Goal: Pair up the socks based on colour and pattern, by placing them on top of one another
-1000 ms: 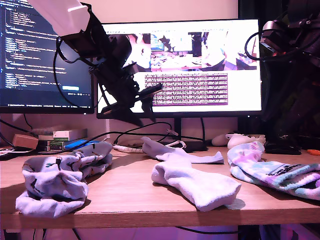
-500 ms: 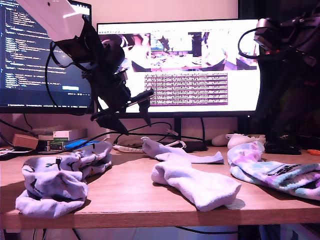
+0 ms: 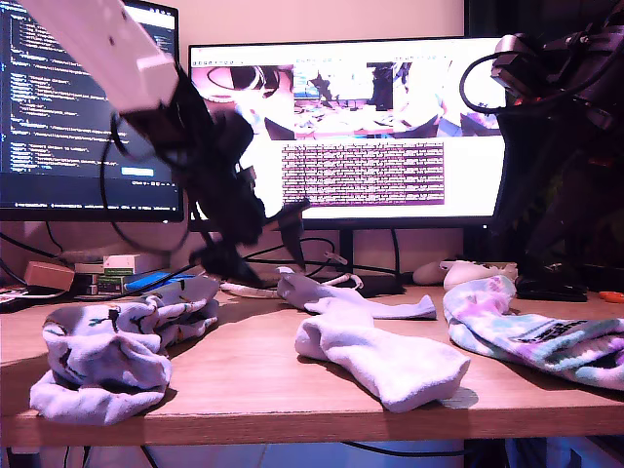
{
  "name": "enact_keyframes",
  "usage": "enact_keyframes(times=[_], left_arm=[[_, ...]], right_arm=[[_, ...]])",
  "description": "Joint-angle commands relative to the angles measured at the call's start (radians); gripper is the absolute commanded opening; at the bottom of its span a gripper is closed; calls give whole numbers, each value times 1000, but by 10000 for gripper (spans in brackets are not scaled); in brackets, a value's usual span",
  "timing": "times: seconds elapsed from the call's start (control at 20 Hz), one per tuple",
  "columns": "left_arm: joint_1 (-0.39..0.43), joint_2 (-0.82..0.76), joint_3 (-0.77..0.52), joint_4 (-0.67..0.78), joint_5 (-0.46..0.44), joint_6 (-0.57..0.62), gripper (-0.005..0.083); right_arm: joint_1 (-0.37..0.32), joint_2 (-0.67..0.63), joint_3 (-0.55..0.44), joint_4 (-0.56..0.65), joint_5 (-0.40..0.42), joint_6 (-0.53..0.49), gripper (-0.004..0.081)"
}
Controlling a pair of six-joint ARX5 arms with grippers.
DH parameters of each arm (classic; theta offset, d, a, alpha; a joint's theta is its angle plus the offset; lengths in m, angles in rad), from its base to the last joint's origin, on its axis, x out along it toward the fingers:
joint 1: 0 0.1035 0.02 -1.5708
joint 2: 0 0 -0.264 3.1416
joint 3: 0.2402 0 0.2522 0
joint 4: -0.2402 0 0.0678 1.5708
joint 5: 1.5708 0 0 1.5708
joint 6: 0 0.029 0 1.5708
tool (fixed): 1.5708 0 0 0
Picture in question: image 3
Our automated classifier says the pale blue bird-print sock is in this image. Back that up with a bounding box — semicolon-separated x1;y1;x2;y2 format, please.
116;276;220;348
29;304;173;425

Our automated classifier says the plain white sock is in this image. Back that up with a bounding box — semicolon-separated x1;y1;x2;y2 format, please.
275;266;438;322
294;311;472;414

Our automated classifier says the pastel tie-dye sock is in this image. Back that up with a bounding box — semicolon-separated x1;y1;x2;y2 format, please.
447;316;624;392
442;275;624;374

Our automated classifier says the green potted plant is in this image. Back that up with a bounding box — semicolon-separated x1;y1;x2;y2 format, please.
506;160;624;293

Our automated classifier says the bright screen monitor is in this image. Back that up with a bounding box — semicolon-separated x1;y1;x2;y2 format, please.
187;37;514;233

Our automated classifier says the grey flat box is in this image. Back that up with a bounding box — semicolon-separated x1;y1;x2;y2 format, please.
136;251;172;274

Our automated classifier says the blue pouch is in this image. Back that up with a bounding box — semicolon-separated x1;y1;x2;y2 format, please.
125;272;194;293

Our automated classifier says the black flat case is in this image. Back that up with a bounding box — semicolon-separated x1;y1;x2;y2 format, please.
515;275;590;303

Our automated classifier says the white box with green label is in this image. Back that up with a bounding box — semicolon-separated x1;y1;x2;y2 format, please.
102;254;139;277

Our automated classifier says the white game controller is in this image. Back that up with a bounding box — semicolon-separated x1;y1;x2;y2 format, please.
441;261;520;290

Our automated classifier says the stack of small boxes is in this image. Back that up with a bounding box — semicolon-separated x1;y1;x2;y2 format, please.
74;262;129;297

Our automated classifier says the white rounded object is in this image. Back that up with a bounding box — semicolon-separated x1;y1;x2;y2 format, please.
412;262;448;287

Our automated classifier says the small tan box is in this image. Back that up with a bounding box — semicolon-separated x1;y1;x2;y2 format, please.
23;261;77;293

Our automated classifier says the dark code monitor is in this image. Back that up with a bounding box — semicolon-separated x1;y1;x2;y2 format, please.
0;0;185;224

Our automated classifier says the dark printed mat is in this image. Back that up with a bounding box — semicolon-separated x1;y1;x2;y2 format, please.
0;286;67;314

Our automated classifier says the arm camera box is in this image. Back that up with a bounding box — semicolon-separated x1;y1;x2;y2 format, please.
233;165;259;196
490;33;540;98

